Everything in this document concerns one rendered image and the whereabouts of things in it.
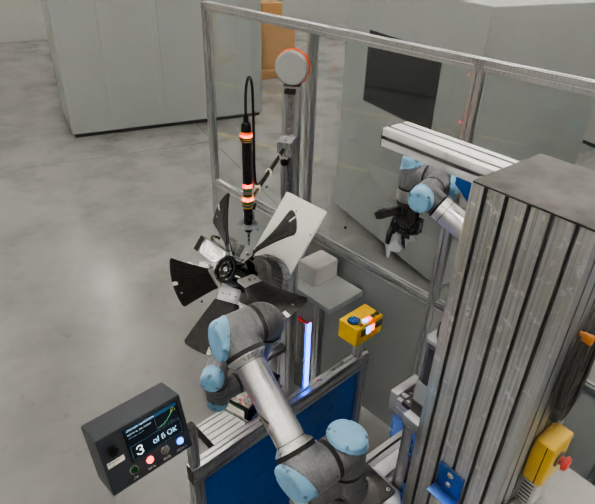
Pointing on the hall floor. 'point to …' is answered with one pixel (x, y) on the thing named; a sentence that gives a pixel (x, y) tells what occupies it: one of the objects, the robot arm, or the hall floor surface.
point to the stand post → (288, 346)
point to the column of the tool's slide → (294, 136)
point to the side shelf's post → (317, 342)
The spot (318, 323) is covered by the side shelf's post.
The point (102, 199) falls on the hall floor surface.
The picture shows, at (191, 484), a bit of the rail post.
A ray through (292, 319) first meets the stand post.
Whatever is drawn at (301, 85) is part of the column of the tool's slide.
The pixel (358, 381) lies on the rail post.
